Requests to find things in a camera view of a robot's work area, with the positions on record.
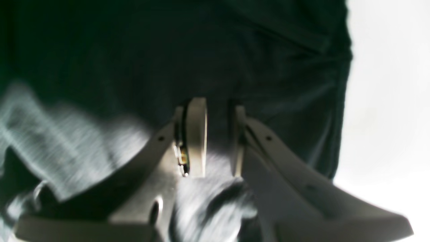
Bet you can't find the black printed t-shirt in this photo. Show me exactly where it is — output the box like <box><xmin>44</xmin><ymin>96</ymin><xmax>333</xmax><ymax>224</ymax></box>
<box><xmin>1</xmin><ymin>0</ymin><xmax>352</xmax><ymax>242</ymax></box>

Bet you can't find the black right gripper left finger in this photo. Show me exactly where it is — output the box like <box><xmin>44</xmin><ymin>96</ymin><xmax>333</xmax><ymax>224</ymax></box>
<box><xmin>15</xmin><ymin>97</ymin><xmax>207</xmax><ymax>242</ymax></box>

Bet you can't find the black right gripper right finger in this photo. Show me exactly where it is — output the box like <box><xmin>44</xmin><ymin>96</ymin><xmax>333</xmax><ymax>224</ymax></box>
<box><xmin>230</xmin><ymin>104</ymin><xmax>414</xmax><ymax>242</ymax></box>

